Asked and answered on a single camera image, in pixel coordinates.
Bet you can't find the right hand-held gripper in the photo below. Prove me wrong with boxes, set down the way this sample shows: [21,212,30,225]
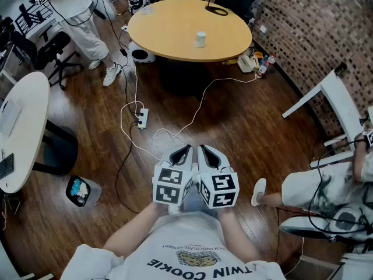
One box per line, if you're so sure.
[197,144,240,209]

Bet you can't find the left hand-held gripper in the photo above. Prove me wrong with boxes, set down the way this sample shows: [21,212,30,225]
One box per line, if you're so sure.
[152,144,195,207]

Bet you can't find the white cup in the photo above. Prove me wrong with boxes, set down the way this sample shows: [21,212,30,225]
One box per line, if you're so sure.
[193,31,207,48]

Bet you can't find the person's left forearm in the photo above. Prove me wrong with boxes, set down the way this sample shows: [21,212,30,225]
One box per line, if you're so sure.
[103,201,171,258]

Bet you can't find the person's right forearm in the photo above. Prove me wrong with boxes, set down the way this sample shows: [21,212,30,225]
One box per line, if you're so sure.
[217,206,261,263]

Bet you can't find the person's grey trousers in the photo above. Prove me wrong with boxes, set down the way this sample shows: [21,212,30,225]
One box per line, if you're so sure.
[182,185,219,219]

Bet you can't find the person's white printed t-shirt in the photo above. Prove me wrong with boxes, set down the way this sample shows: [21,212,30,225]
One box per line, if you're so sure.
[59,211,288,280]

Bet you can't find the grey trash bin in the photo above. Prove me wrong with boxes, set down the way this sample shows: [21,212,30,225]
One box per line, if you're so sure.
[65,174,103,208]

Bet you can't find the beige tissue box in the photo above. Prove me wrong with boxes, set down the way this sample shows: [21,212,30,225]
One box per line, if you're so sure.
[237,54,261,74]

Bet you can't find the red label plastic bottle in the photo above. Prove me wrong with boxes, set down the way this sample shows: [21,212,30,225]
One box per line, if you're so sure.
[256,54,276,79]

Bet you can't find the white box speaker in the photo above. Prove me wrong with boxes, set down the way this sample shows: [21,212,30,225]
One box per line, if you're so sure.
[128,41,157,64]

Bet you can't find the black table base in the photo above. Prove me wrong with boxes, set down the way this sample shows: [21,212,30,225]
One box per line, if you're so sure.
[31,119,79,176]

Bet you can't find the white wooden stool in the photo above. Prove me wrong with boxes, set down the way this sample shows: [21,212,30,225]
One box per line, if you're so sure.
[281,69,365,169]

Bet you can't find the white oval table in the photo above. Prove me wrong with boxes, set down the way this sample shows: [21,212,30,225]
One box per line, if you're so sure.
[0,71,51,194]

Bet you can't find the black and white headset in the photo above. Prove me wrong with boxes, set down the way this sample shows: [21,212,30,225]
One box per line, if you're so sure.
[128,0,151,15]

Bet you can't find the black keyboard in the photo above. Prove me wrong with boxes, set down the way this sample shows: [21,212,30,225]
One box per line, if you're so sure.
[0,152,15,181]

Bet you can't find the silver laptop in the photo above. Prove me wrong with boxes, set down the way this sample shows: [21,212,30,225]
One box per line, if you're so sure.
[0,99,23,138]

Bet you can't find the white cable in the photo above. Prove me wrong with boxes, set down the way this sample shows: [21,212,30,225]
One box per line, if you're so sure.
[119,76,259,162]

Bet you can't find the black cable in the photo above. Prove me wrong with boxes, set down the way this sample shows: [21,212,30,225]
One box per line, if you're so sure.
[114,121,145,215]

